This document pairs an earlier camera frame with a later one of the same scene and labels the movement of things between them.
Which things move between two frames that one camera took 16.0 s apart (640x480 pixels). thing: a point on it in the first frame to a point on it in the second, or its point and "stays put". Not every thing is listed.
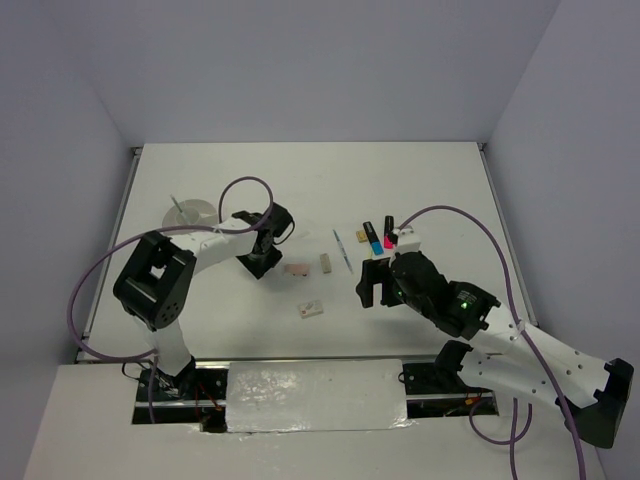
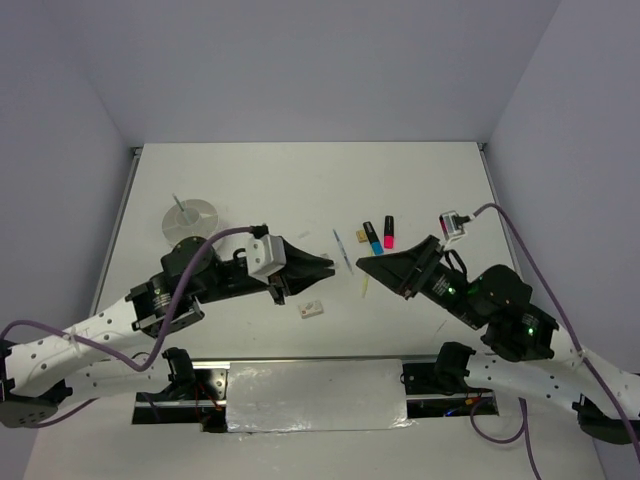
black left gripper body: x=258 y=262 to x=231 y=286
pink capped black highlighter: x=388 y=229 stays put
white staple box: x=310 y=308 stays put
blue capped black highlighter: x=375 y=243 stays put
